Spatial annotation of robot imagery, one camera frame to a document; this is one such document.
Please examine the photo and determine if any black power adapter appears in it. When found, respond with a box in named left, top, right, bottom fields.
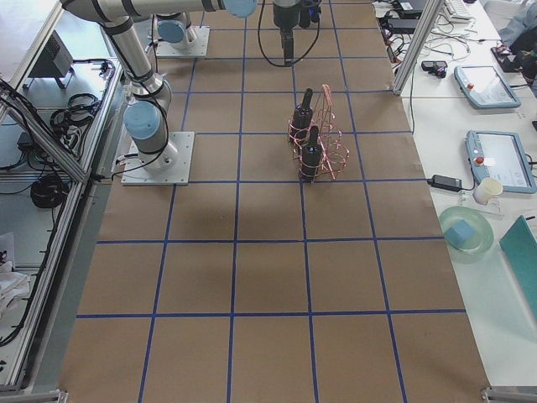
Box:
left=427, top=175, right=462, bottom=192

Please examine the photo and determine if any far blue teach pendant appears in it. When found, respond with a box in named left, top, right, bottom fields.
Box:
left=453, top=65, right=521, bottom=108

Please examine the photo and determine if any near blue teach pendant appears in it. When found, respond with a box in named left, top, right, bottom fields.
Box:
left=466, top=130, right=536, bottom=194

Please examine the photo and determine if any green glass plate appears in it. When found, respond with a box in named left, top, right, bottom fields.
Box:
left=439, top=206, right=494, bottom=254

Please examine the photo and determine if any copper wire wine basket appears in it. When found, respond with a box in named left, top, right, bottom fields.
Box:
left=288, top=83, right=350, bottom=183

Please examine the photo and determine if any aluminium frame post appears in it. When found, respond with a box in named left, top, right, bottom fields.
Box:
left=392, top=0, right=444, bottom=96

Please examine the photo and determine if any blue foam cube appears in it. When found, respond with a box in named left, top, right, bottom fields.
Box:
left=444, top=219, right=476, bottom=247

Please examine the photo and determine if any grey control box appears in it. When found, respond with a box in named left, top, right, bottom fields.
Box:
left=23, top=30, right=74, bottom=89

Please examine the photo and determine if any blue teach pendant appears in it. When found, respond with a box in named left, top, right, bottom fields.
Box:
left=466, top=130, right=536, bottom=194
left=453, top=65, right=521, bottom=108

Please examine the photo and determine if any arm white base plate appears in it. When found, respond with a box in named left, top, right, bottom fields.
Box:
left=157, top=21, right=210, bottom=59
left=121, top=132, right=195, bottom=186

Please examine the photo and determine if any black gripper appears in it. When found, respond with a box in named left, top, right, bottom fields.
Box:
left=273, top=0, right=321, bottom=65

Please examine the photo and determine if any white paper cup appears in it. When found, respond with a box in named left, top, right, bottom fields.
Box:
left=472, top=177, right=503, bottom=205

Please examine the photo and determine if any white crumpled cloth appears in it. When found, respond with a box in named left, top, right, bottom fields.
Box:
left=0, top=233, right=31, bottom=320

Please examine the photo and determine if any dark wine bottle in basket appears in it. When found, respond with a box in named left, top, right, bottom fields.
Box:
left=300, top=125, right=322, bottom=182

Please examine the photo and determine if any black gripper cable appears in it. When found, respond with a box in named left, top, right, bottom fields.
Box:
left=256, top=0, right=323, bottom=68

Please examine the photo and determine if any teal board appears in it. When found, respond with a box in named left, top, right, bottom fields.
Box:
left=499, top=216, right=537, bottom=318

